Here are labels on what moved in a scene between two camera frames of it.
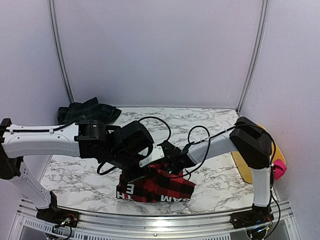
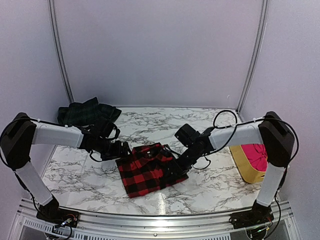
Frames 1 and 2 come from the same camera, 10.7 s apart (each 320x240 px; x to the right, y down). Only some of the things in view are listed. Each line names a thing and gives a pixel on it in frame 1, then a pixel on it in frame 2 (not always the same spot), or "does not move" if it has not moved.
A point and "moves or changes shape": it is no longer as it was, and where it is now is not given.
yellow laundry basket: x=245 y=171 does not move
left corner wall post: x=58 y=44 does not move
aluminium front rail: x=216 y=226 does not move
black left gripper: x=131 y=176 → x=118 y=153
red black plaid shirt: x=158 y=185 moves or changes shape
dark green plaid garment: x=91 y=110 does not move
